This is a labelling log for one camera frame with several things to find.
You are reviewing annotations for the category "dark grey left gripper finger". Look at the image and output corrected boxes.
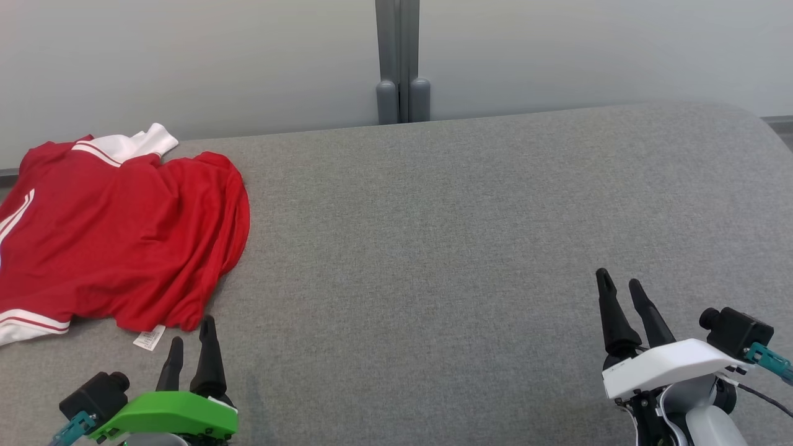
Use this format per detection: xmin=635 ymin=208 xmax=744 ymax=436
xmin=155 ymin=336 xmax=185 ymax=393
xmin=189 ymin=315 xmax=228 ymax=398

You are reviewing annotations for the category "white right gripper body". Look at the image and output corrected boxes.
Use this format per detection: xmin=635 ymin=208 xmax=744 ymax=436
xmin=602 ymin=338 xmax=750 ymax=401

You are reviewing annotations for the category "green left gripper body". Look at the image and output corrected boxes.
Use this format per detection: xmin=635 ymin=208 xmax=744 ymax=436
xmin=89 ymin=390 xmax=239 ymax=446

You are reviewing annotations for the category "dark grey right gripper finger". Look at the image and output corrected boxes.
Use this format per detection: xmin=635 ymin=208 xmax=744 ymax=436
xmin=595 ymin=268 xmax=643 ymax=360
xmin=628 ymin=278 xmax=677 ymax=349

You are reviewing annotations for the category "red white Bulls jersey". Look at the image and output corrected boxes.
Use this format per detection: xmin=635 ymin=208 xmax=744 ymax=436
xmin=0 ymin=123 xmax=251 ymax=352

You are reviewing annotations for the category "grey fabric sofa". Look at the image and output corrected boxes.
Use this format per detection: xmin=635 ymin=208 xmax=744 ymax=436
xmin=0 ymin=102 xmax=793 ymax=446

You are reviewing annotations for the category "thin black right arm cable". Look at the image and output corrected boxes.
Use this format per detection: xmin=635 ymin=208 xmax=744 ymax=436
xmin=722 ymin=375 xmax=793 ymax=419

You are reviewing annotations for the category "teal left camera connector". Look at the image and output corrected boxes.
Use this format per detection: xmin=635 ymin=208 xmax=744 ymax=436
xmin=50 ymin=411 xmax=98 ymax=446

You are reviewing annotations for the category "teal camera connector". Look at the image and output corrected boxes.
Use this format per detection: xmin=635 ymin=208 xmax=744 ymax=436
xmin=743 ymin=343 xmax=793 ymax=386
xmin=50 ymin=411 xmax=98 ymax=446

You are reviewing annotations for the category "teal right camera connector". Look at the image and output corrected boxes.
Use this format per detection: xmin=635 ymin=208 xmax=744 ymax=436
xmin=743 ymin=343 xmax=793 ymax=386

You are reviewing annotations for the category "grey partition post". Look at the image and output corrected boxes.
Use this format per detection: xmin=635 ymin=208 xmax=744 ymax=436
xmin=375 ymin=0 xmax=431 ymax=125

